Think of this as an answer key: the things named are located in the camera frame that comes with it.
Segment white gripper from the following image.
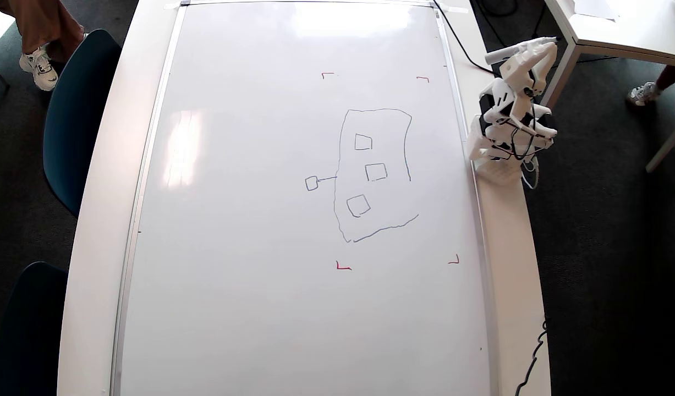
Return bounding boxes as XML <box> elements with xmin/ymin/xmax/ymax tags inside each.
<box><xmin>498</xmin><ymin>40</ymin><xmax>558</xmax><ymax>95</ymax></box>

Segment grey marker pen blue end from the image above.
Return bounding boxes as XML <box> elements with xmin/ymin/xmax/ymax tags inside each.
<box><xmin>485</xmin><ymin>37</ymin><xmax>559</xmax><ymax>65</ymax></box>

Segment white paper sheet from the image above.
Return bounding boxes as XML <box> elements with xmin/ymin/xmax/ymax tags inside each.
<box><xmin>571</xmin><ymin>0</ymin><xmax>618</xmax><ymax>21</ymax></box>

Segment white side table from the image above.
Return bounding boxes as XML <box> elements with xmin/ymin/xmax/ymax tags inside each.
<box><xmin>538</xmin><ymin>0</ymin><xmax>675</xmax><ymax>111</ymax></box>

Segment dark blue chair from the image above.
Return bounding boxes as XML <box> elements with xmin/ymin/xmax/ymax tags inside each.
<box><xmin>43</xmin><ymin>29</ymin><xmax>122</xmax><ymax>218</ymax></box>
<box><xmin>0</xmin><ymin>261</ymin><xmax>68</xmax><ymax>396</ymax></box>

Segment white sneaker with black stripes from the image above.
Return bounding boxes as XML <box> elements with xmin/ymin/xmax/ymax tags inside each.
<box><xmin>19</xmin><ymin>45</ymin><xmax>59</xmax><ymax>92</ymax></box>

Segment brown trouser leg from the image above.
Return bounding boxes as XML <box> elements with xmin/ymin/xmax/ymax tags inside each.
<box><xmin>0</xmin><ymin>0</ymin><xmax>86</xmax><ymax>56</ymax></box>

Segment black camera cable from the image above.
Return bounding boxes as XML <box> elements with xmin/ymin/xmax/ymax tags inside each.
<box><xmin>432</xmin><ymin>0</ymin><xmax>497</xmax><ymax>76</ymax></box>

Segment white cable at robot base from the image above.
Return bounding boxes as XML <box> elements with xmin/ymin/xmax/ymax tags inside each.
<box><xmin>522</xmin><ymin>156</ymin><xmax>540</xmax><ymax>190</ymax></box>

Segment black coiled cable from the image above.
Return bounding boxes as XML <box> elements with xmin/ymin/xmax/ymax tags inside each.
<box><xmin>514</xmin><ymin>319</ymin><xmax>548</xmax><ymax>396</ymax></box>

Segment large whiteboard with metal frame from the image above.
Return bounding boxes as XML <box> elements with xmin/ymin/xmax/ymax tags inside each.
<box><xmin>111</xmin><ymin>0</ymin><xmax>500</xmax><ymax>396</ymax></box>

